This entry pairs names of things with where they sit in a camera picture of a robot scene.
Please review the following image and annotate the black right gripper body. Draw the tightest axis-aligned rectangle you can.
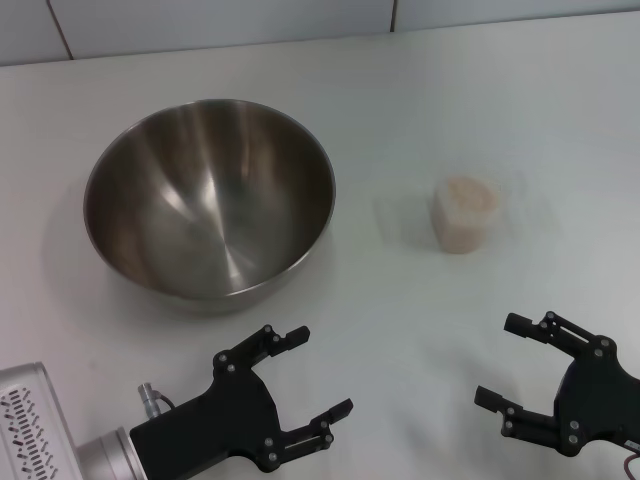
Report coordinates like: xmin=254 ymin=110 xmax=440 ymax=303
xmin=552 ymin=355 xmax=640 ymax=456

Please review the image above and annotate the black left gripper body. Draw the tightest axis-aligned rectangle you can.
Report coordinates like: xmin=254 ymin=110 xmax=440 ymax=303
xmin=129 ymin=368 xmax=285 ymax=480

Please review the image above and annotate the stainless steel mixing bowl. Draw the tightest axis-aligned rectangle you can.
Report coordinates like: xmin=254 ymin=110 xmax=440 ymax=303
xmin=82 ymin=98 xmax=337 ymax=315

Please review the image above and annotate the clear plastic cup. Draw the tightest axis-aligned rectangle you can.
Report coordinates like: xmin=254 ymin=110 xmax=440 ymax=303
xmin=429 ymin=170 xmax=516 ymax=256

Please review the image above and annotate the right gripper cable with plug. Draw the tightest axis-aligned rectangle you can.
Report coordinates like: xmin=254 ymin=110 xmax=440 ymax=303
xmin=619 ymin=439 xmax=640 ymax=477

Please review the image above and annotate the gripper cable with plug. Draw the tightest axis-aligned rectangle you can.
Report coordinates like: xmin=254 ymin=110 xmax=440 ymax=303
xmin=619 ymin=439 xmax=640 ymax=477
xmin=137 ymin=382 xmax=177 ymax=417

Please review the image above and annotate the left gripper cable with plug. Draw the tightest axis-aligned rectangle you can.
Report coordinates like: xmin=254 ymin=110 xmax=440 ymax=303
xmin=137 ymin=382 xmax=177 ymax=417

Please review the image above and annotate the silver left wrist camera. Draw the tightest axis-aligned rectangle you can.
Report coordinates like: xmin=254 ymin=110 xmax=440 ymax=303
xmin=0 ymin=362 xmax=84 ymax=480

